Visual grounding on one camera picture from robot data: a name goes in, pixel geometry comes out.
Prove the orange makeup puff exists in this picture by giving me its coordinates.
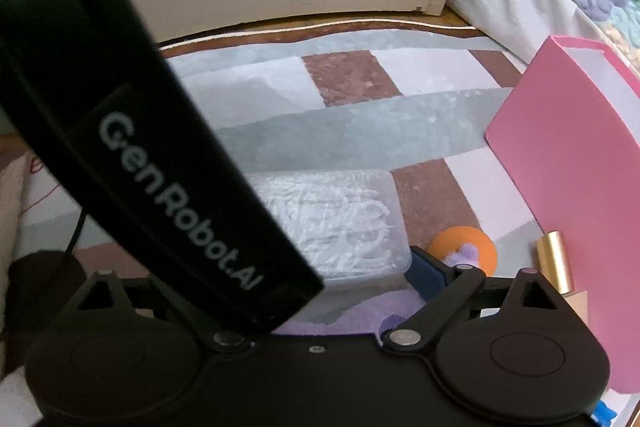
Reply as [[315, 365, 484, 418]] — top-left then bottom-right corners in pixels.
[[427, 227, 498, 280]]

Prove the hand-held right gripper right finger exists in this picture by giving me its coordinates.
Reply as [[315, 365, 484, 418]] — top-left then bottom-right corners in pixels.
[[381, 246, 572, 353]]

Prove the white cloth red stitching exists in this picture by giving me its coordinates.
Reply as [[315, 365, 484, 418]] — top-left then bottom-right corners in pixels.
[[0, 134, 81, 258]]

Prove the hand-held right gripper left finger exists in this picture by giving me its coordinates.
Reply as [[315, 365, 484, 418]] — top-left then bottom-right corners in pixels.
[[64, 270, 252, 351]]

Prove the black cable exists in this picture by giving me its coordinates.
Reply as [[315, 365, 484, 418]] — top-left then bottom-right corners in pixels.
[[67, 207, 88, 254]]

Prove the dark round object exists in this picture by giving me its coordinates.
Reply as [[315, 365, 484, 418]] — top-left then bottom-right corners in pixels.
[[0, 251, 88, 378]]

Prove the checked grey brown mat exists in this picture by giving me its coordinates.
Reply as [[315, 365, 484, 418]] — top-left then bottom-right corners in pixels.
[[15, 21, 551, 338]]

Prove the purple fuzzy cloth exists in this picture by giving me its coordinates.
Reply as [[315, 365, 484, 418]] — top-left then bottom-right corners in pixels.
[[272, 289, 401, 338]]

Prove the gold-capped beige foundation bottle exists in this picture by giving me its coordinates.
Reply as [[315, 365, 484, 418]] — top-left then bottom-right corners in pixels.
[[531, 230, 592, 325]]

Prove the pink storage box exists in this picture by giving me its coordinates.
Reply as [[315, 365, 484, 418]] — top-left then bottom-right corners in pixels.
[[484, 35, 640, 395]]

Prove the translucent plastic box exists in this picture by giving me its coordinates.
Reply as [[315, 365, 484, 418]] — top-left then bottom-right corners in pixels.
[[245, 168, 413, 295]]

